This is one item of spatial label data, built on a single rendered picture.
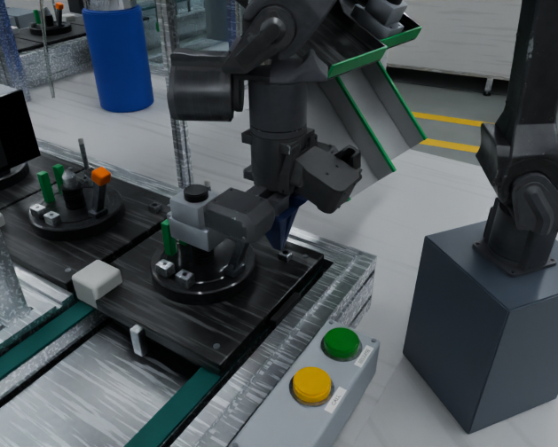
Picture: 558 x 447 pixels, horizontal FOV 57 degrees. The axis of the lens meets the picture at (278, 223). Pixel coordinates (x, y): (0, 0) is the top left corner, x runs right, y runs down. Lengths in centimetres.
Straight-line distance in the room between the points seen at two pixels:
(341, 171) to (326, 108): 38
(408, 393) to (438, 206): 49
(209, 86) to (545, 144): 31
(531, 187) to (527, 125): 6
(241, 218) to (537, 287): 31
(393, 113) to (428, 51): 349
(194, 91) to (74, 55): 150
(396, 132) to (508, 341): 52
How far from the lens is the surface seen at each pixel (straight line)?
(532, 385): 70
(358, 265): 73
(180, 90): 50
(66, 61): 196
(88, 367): 69
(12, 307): 70
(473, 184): 120
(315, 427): 54
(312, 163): 50
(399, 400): 71
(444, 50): 447
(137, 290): 69
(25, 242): 84
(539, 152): 53
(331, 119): 87
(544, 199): 54
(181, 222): 65
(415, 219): 104
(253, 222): 47
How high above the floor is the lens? 140
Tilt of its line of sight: 33 degrees down
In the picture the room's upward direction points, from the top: straight up
